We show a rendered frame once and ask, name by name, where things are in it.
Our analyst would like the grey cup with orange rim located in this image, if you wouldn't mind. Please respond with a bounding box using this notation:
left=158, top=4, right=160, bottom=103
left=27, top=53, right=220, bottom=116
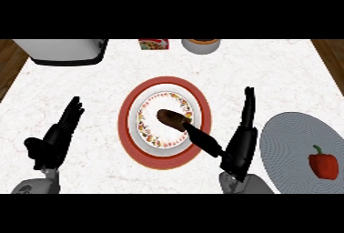
left=180, top=39, right=222, bottom=56

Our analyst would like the white toaster appliance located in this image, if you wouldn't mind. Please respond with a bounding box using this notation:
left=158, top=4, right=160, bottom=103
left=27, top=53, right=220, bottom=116
left=12, top=39, right=111, bottom=67

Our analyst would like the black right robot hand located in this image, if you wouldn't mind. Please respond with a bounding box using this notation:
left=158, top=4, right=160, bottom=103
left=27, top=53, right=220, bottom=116
left=182, top=86, right=260, bottom=183

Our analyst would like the red printed box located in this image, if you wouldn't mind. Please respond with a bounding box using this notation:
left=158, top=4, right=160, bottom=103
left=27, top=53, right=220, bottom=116
left=138, top=39, right=172, bottom=51

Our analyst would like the white floral-rimmed plate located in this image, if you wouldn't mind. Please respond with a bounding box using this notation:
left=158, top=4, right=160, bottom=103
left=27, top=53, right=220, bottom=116
left=127, top=83, right=203, bottom=157

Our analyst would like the red round placemat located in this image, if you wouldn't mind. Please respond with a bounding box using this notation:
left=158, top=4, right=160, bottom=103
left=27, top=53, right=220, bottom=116
left=117, top=76, right=214, bottom=171

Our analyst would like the grey round placemat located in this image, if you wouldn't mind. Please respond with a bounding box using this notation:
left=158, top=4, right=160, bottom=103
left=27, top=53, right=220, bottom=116
left=260, top=111, right=344, bottom=195

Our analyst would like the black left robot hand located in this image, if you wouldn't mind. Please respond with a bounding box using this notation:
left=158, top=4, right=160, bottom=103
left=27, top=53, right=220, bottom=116
left=22, top=96, right=86, bottom=171

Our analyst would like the red bell pepper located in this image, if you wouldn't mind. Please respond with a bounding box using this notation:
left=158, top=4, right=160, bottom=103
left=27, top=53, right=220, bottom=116
left=307, top=144, right=340, bottom=181

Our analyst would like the brown sweet potato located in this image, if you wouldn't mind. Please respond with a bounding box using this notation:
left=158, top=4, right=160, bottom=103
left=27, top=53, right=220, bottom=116
left=157, top=108, right=194, bottom=133

